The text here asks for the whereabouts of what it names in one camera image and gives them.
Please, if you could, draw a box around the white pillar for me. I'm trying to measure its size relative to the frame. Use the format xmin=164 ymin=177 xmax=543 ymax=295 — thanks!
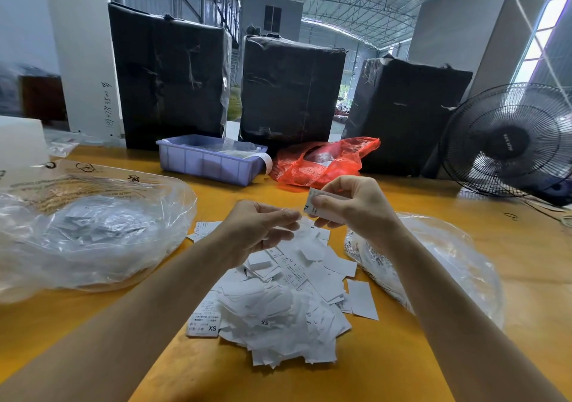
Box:
xmin=43 ymin=0 xmax=125 ymax=141

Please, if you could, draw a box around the person's left forearm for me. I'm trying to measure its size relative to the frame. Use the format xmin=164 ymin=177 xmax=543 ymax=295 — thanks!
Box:
xmin=0 ymin=245 xmax=234 ymax=402

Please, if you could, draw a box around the bundle of cables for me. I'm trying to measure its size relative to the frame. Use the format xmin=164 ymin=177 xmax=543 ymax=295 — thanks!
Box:
xmin=529 ymin=197 xmax=572 ymax=229

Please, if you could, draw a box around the blue plastic bin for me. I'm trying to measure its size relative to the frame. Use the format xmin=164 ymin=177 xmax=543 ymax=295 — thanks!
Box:
xmin=156 ymin=134 xmax=273 ymax=187

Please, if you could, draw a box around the large clear bag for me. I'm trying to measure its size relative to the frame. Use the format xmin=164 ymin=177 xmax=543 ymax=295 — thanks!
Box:
xmin=0 ymin=159 xmax=198 ymax=304

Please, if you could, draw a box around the red plastic bag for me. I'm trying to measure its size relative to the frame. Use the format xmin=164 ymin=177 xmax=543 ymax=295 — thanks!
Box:
xmin=270 ymin=136 xmax=382 ymax=190

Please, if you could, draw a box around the white foam box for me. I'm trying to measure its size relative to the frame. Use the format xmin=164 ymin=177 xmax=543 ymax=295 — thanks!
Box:
xmin=0 ymin=115 xmax=51 ymax=179

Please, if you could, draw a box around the black table fan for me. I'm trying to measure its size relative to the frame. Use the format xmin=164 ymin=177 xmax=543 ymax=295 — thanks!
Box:
xmin=442 ymin=83 xmax=572 ymax=204

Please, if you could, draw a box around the large black wrapped bale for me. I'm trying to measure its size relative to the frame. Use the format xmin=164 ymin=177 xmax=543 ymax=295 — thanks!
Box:
xmin=343 ymin=55 xmax=474 ymax=179
xmin=108 ymin=2 xmax=232 ymax=152
xmin=238 ymin=34 xmax=348 ymax=154

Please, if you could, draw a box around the person's right forearm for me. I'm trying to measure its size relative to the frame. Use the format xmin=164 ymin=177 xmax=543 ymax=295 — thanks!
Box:
xmin=380 ymin=229 xmax=570 ymax=402

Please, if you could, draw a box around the brown wooden cabinet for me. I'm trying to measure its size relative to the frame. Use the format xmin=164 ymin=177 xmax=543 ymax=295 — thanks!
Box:
xmin=20 ymin=75 xmax=68 ymax=125

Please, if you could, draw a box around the white paper label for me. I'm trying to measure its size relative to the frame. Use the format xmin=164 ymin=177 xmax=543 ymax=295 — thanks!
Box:
xmin=303 ymin=188 xmax=328 ymax=220

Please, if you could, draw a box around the grey cabin with window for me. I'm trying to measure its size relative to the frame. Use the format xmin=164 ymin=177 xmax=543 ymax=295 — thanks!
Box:
xmin=240 ymin=0 xmax=305 ymax=43

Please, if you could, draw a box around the clear plastic bag black print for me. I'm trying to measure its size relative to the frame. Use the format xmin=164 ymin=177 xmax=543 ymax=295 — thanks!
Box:
xmin=345 ymin=213 xmax=505 ymax=329

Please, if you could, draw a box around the person's right hand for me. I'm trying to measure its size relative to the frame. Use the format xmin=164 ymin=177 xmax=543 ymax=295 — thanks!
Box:
xmin=309 ymin=174 xmax=405 ymax=248

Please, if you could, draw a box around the pile of white labels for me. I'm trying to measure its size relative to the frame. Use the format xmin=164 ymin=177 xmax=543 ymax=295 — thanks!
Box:
xmin=186 ymin=218 xmax=380 ymax=368

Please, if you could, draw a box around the person's left hand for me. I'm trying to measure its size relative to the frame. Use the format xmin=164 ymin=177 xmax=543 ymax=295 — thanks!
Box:
xmin=211 ymin=199 xmax=302 ymax=266

